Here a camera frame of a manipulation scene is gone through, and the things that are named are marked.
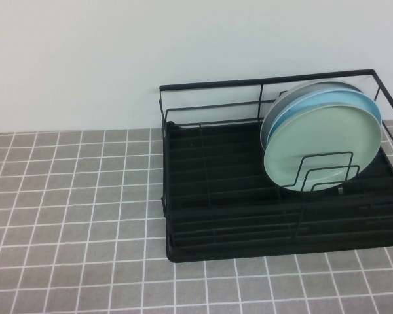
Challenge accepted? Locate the light green round plate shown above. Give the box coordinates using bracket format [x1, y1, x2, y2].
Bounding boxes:
[263, 105, 383, 193]

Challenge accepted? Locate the grey round plate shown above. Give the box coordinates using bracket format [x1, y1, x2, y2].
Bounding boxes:
[260, 80, 363, 150]

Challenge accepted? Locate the grey checked tablecloth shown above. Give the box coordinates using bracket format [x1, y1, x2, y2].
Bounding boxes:
[0, 119, 393, 314]

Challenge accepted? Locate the black wire dish rack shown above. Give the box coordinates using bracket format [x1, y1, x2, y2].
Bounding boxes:
[158, 68, 393, 264]

